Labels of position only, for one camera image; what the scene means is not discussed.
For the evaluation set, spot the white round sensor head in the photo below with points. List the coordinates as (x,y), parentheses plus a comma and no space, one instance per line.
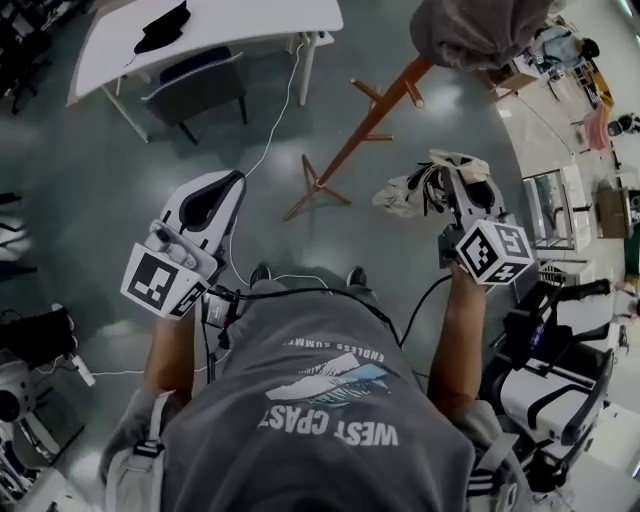
(15,395)

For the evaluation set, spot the person's grey t-shirt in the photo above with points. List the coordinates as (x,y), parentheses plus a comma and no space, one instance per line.
(310,450)

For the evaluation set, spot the dark grey chair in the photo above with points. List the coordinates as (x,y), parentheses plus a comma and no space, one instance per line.
(200,90)

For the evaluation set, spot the white table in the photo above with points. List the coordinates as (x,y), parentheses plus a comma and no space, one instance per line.
(225,30)

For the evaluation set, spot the black bag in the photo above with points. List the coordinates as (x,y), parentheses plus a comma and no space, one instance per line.
(35,337)

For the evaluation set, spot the black office chair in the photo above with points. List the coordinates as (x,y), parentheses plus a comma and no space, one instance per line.
(22,75)

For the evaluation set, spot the person's right forearm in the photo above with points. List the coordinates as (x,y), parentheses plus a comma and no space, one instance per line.
(457,350)

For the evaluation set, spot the black metal stand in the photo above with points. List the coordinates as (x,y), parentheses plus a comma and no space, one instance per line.
(15,235)

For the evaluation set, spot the cardboard box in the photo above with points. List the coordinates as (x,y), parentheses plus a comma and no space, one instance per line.
(515,80)

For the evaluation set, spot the black cloth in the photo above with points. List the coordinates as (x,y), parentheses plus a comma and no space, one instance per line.
(160,30)

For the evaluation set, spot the black waist device box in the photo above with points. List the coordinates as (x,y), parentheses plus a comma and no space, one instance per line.
(220,310)

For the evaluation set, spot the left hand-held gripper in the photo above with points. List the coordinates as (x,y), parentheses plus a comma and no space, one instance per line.
(150,280)

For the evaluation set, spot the wooden coat stand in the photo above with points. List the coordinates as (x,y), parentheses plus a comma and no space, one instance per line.
(360,130)

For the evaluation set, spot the pink chair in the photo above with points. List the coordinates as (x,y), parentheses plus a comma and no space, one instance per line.
(597,127)

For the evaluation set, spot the glass display table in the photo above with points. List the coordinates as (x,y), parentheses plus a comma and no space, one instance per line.
(557,207)

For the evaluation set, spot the person's shoe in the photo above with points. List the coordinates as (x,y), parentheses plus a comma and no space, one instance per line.
(260,275)
(357,276)

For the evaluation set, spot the beige floor platform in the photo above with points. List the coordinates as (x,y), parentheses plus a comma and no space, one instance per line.
(90,92)

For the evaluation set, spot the person's grey trousers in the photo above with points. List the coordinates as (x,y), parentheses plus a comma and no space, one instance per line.
(310,290)

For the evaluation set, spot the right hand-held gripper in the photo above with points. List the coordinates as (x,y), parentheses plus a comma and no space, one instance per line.
(495,250)

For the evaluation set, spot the person's left shoe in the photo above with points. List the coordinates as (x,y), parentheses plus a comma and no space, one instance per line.
(260,275)

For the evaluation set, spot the white power strip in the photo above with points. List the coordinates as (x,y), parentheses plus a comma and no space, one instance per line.
(82,370)

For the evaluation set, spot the person's right shoe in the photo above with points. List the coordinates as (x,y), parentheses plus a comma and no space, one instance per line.
(357,276)

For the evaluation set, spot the brown cabinet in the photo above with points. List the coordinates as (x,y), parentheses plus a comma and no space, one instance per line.
(612,212)

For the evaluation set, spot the person's left forearm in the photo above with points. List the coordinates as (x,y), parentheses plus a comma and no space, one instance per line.
(167,355)

